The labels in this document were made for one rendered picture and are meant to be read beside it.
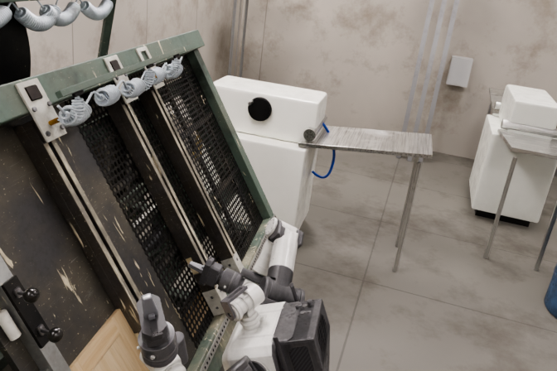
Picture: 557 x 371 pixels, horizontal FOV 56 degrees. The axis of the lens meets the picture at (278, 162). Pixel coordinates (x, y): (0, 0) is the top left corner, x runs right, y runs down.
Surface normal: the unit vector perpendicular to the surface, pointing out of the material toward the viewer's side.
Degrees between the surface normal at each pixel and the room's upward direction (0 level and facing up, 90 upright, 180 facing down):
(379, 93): 90
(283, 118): 90
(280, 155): 90
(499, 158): 90
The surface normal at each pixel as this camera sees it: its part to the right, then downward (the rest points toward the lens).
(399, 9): -0.29, 0.31
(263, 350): -0.33, -0.48
